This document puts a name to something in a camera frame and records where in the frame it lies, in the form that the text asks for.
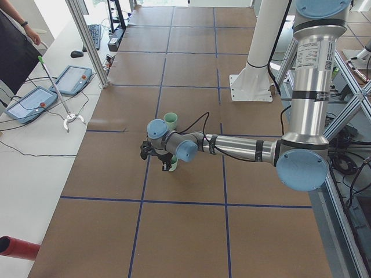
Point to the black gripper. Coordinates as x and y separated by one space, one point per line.
163 158

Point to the mint green cup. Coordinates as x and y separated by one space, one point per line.
171 119
173 163

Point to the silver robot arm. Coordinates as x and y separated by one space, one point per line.
299 156

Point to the grabber reach stick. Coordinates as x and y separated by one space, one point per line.
70 116

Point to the far blue teach pendant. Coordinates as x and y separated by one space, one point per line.
73 79

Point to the blue teach pendant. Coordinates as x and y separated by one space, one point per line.
33 104
73 79

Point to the black computer mouse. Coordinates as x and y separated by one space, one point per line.
76 54

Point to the near blue teach pendant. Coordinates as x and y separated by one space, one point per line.
33 104

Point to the black keyboard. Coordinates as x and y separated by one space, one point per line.
95 32

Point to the red cylinder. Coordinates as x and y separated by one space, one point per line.
17 248

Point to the person in black clothes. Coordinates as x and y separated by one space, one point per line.
18 54

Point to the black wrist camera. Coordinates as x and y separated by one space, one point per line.
146 149

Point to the white pedestal column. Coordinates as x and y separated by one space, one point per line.
252 83

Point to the aluminium frame post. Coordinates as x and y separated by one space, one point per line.
87 40

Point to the aluminium side frame rail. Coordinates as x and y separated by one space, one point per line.
342 204

